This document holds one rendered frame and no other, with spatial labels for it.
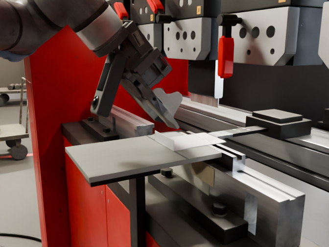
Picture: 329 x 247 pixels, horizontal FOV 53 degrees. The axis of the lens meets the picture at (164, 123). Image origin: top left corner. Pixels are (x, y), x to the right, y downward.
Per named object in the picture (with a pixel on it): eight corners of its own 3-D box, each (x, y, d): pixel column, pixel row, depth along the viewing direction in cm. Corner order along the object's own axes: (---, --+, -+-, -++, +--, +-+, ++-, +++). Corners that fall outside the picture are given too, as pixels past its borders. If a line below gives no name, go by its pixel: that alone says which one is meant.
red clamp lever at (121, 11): (112, 0, 88) (123, 23, 83) (127, 1, 90) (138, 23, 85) (111, 6, 89) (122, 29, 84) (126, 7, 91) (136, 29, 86)
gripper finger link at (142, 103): (177, 106, 71) (159, 77, 65) (159, 126, 70) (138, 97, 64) (169, 102, 73) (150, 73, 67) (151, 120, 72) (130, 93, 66)
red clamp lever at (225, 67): (213, 78, 52) (216, 13, 50) (233, 76, 54) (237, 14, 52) (220, 79, 51) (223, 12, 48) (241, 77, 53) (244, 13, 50)
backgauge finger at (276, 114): (197, 136, 80) (198, 116, 79) (274, 124, 92) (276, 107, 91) (228, 150, 70) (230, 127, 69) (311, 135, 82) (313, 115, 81)
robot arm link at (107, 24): (81, 32, 52) (70, 33, 59) (100, 54, 54) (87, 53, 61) (115, 2, 53) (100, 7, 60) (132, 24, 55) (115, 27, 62)
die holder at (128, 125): (91, 122, 142) (89, 101, 140) (104, 121, 145) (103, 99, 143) (137, 156, 100) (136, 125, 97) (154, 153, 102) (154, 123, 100)
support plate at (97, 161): (65, 151, 67) (64, 147, 67) (176, 135, 79) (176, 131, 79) (89, 183, 52) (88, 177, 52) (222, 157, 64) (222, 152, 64)
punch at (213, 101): (187, 101, 74) (188, 58, 72) (195, 100, 75) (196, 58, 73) (214, 108, 66) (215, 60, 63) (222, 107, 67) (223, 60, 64)
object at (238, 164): (178, 144, 79) (178, 132, 78) (189, 142, 80) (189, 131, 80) (232, 172, 62) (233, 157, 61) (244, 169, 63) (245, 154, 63)
